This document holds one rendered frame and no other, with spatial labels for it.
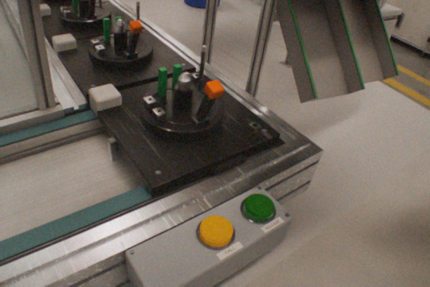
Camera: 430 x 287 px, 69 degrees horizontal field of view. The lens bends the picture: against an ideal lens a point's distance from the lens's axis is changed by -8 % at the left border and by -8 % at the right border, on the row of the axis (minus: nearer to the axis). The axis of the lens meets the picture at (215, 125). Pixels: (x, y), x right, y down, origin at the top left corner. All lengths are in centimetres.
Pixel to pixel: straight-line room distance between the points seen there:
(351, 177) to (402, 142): 23
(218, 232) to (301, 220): 22
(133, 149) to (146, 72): 23
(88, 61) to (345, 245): 61
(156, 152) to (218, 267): 19
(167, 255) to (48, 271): 13
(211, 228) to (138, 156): 16
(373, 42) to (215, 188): 54
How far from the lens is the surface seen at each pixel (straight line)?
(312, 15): 72
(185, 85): 53
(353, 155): 78
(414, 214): 73
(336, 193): 67
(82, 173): 56
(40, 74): 60
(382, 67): 85
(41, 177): 57
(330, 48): 72
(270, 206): 45
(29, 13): 56
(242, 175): 50
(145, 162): 48
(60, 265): 41
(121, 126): 55
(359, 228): 64
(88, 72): 71
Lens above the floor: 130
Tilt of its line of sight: 37 degrees down
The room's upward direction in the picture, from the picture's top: 8 degrees clockwise
